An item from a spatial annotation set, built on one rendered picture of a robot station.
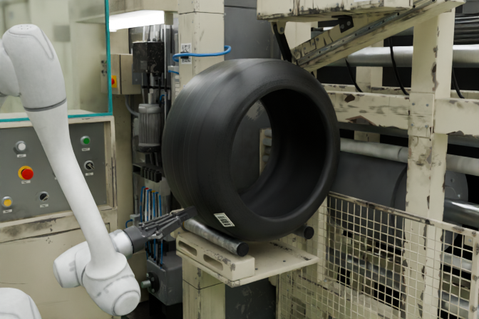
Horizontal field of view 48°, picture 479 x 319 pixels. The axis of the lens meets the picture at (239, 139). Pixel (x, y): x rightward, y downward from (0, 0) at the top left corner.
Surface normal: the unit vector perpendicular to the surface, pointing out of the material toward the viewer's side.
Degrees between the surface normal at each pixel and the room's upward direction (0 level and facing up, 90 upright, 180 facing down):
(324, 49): 90
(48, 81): 98
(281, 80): 79
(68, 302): 91
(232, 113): 84
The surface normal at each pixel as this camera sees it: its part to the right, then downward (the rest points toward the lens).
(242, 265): 0.58, 0.11
